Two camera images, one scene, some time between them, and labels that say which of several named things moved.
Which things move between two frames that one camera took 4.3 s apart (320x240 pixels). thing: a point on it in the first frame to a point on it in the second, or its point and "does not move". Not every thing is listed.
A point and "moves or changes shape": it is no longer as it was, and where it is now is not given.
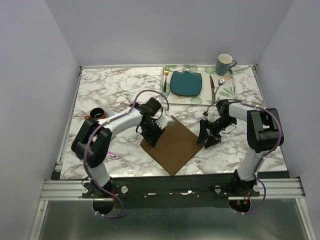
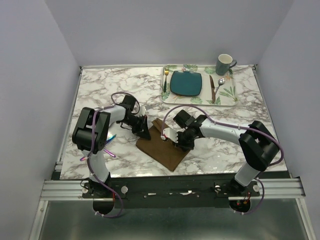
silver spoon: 220,82 does not move
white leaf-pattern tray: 214,87 does not move
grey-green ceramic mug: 224,62 does not move
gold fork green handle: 166,71 does not move
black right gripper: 203,135 to 184,147
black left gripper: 152,139 to 142,129
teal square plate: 186,83 does not move
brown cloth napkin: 175,147 moves or changes shape
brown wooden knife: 212,86 does not move
